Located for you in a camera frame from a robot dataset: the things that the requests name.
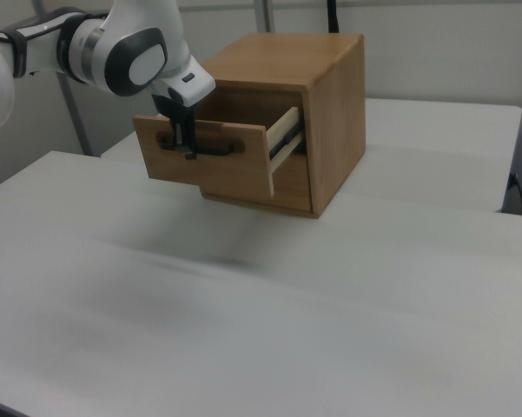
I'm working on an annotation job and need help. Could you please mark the black power cable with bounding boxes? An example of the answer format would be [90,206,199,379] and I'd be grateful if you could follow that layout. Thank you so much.
[508,172,522,215]

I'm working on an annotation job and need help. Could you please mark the grey metal frame post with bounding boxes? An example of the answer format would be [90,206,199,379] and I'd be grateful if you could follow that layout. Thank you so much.
[253,0,274,34]
[56,73,93,156]

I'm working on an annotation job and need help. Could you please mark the wooden drawer with black handle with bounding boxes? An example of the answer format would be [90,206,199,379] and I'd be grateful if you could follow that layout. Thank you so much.
[132,105,307,198]

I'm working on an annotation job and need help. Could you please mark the wooden drawer with grey handle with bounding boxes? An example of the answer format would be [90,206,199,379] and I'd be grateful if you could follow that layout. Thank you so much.
[199,151,314,214]

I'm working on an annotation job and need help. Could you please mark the wooden two-drawer cabinet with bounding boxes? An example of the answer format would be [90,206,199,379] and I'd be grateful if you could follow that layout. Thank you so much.
[198,33,367,220]

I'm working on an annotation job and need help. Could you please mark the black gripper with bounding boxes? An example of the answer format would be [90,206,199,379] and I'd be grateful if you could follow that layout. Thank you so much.
[150,89,199,162]

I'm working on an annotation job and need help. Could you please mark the black drawer handle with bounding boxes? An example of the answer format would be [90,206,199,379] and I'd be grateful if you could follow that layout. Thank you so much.
[156,136,236,157]

